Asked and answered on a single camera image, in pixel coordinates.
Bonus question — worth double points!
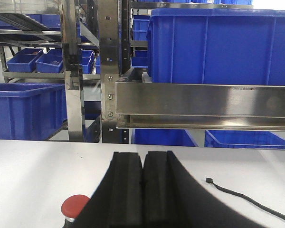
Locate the small blue bin right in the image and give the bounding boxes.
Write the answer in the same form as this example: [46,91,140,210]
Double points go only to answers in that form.
[36,53,63,73]

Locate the small blue bin left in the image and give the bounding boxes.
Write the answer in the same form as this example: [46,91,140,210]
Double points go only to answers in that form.
[7,48,44,73]

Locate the small blue bin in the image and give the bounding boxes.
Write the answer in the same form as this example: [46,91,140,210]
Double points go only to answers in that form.
[36,53,63,73]
[7,48,44,73]

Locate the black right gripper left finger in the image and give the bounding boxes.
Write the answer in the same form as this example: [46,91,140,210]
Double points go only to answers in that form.
[72,152,143,228]

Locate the blue bin lower left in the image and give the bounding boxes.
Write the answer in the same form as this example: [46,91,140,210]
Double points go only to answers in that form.
[0,83,67,141]

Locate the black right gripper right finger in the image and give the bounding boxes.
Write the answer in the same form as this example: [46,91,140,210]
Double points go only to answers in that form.
[143,151,261,228]

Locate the stainless steel shelf rack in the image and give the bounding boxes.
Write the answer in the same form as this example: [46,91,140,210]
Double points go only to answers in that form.
[0,0,285,143]

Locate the red mushroom push button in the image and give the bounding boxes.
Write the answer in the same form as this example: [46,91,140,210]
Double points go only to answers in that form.
[61,194,90,223]

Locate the large blue bin on shelf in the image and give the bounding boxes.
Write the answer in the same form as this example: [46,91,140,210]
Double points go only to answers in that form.
[147,9,285,86]

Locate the black cable on table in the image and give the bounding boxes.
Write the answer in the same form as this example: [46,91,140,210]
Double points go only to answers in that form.
[205,177,285,227]

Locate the blue bin under shelf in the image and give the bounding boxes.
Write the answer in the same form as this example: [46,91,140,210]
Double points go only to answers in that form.
[204,130,285,150]

